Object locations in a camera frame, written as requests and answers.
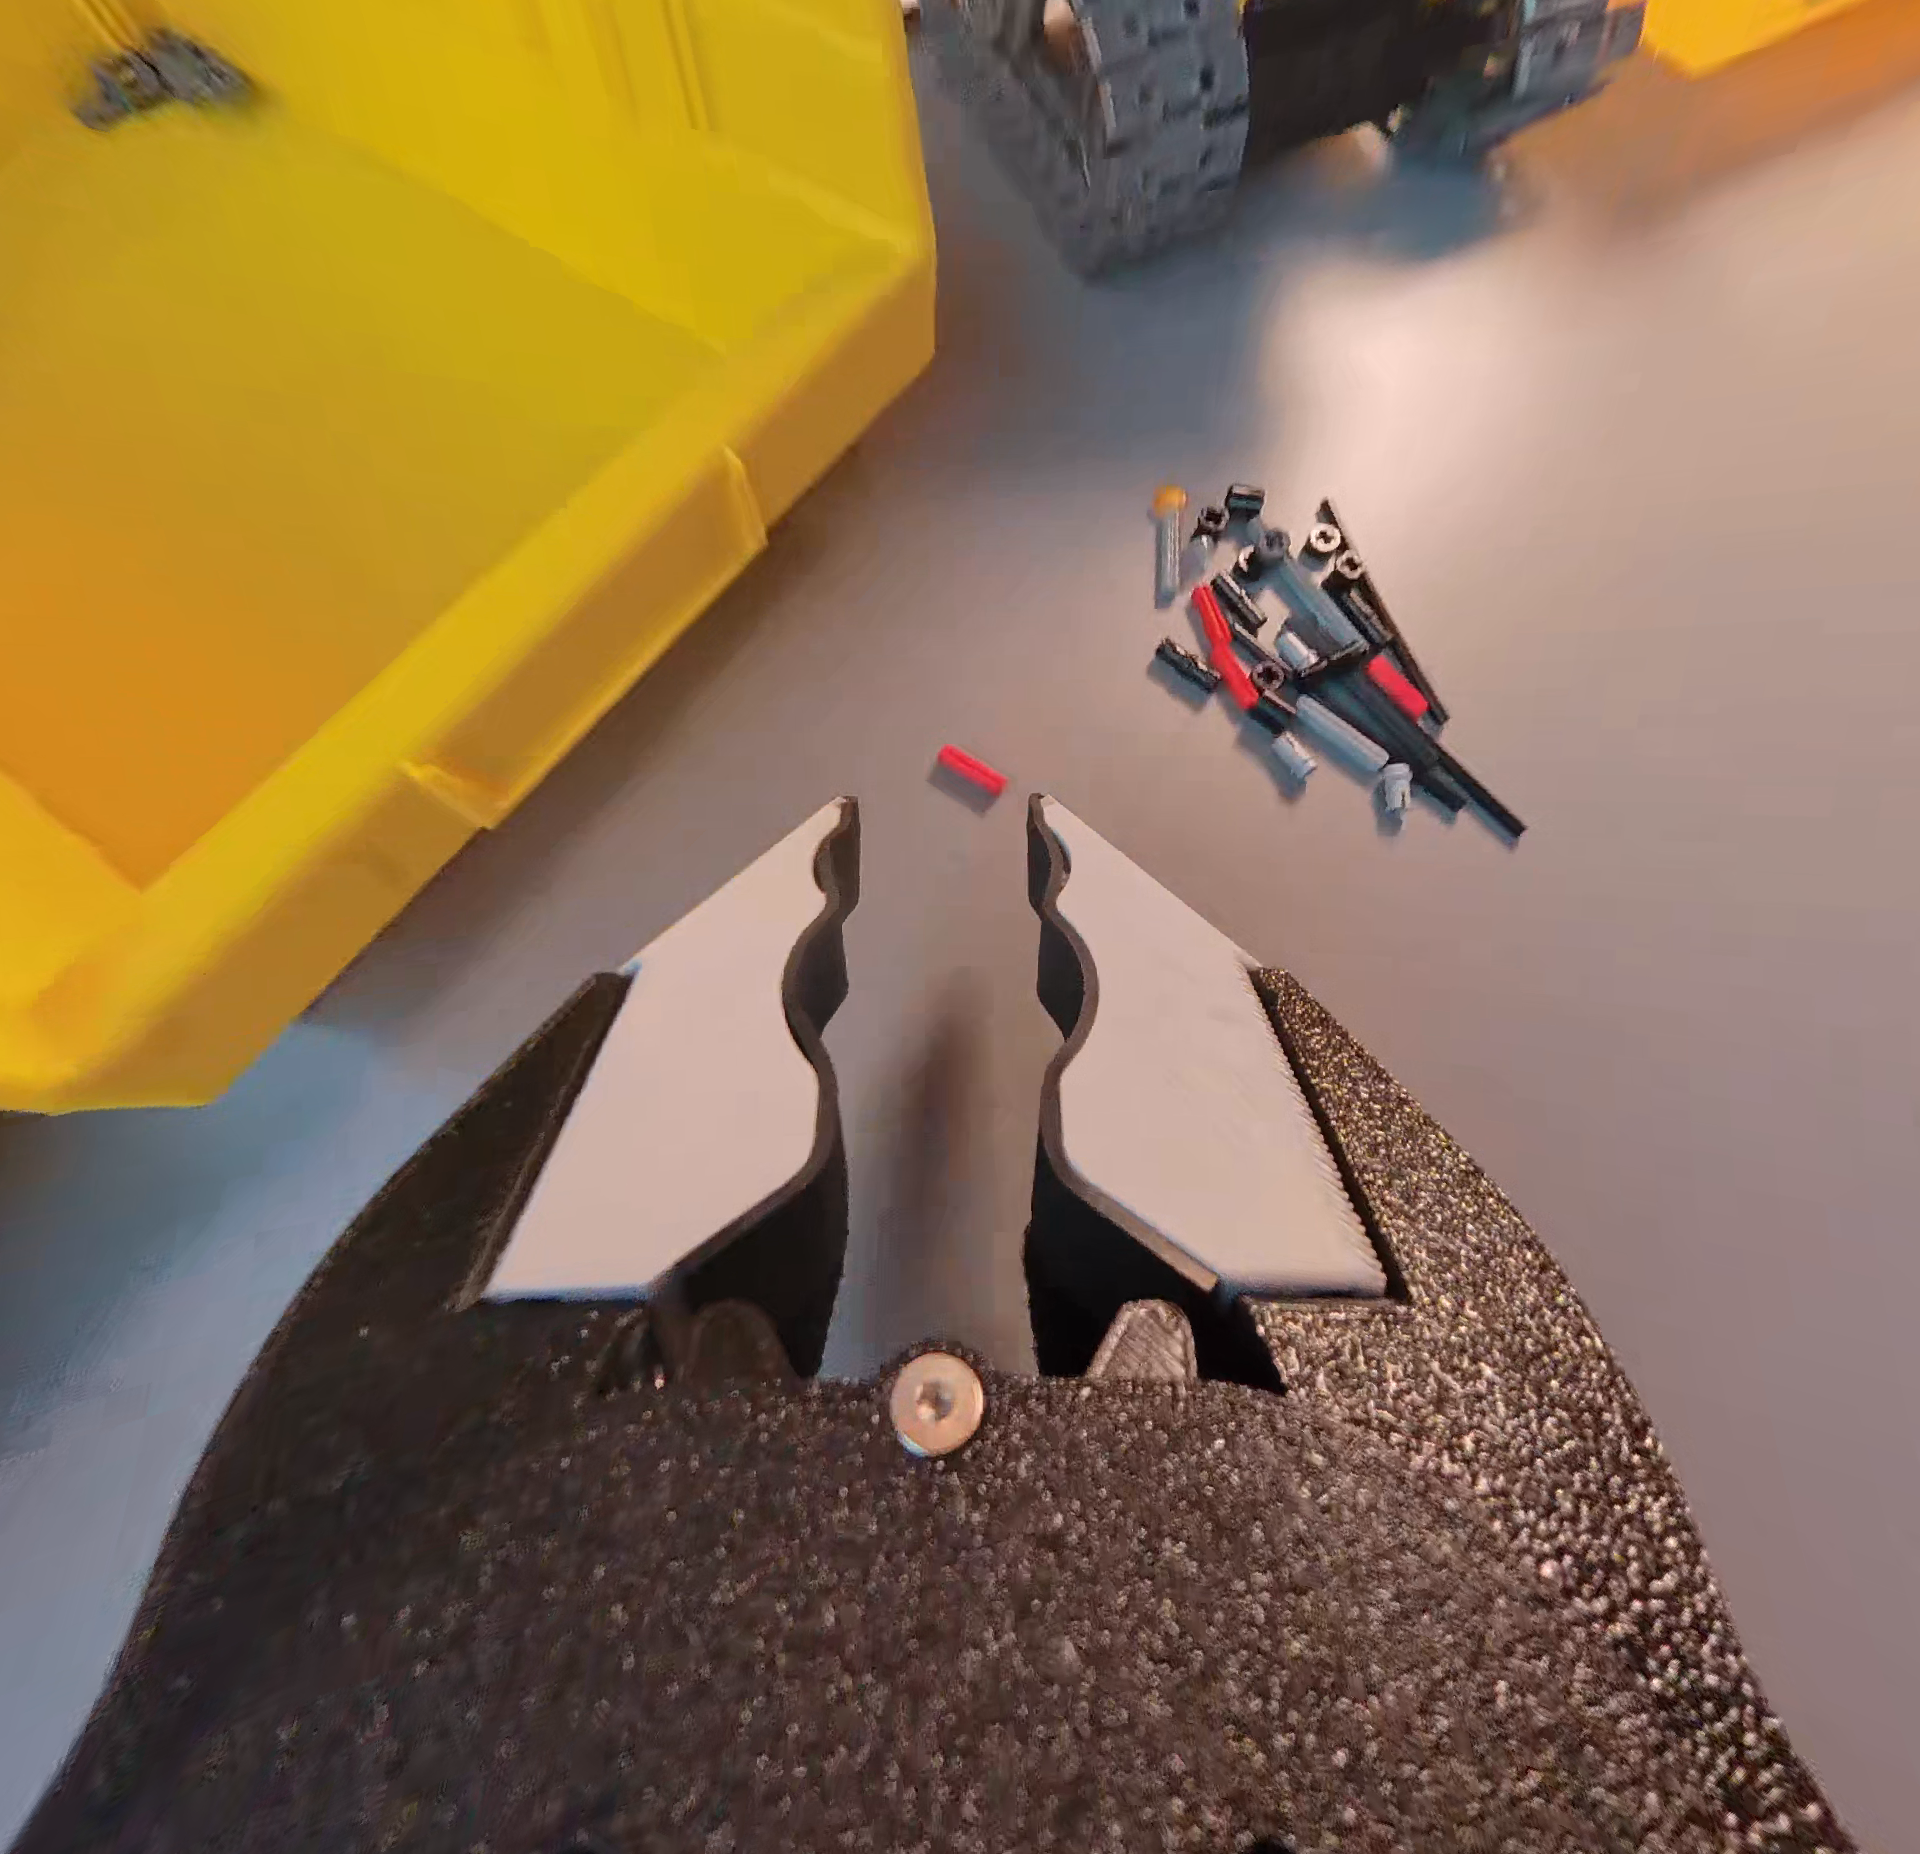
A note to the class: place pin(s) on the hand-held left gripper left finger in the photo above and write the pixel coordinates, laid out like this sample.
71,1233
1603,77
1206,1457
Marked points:
676,1120

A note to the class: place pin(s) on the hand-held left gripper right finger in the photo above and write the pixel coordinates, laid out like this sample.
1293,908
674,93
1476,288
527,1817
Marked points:
1201,1120

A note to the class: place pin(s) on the pile of black brick parts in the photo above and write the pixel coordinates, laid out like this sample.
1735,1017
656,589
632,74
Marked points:
1319,654

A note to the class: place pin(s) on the red brick pin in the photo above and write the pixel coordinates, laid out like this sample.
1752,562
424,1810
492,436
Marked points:
972,772

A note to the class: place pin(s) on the yellow tracked toy robot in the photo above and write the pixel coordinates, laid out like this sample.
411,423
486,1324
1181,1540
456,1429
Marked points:
1140,100

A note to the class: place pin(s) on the small grey brick piece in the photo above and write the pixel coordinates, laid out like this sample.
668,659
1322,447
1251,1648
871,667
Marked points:
156,78

